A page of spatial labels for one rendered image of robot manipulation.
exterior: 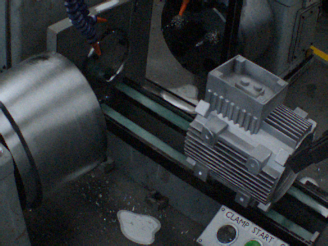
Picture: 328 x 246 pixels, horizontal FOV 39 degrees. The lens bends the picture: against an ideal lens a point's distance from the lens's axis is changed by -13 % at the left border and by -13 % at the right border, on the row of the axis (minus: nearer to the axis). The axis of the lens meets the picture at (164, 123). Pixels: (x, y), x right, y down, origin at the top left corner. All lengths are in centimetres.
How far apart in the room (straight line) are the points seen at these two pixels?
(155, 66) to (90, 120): 70
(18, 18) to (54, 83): 29
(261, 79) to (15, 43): 54
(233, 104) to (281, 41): 51
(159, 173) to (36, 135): 38
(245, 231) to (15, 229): 37
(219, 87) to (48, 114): 30
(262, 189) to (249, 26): 45
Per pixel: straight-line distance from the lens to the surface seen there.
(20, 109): 78
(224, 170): 91
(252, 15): 120
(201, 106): 91
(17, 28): 108
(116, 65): 118
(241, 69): 96
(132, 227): 106
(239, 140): 89
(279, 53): 138
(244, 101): 87
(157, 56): 156
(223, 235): 73
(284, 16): 132
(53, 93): 81
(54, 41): 101
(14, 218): 79
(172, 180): 106
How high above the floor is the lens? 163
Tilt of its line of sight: 40 degrees down
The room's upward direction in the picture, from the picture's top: 7 degrees clockwise
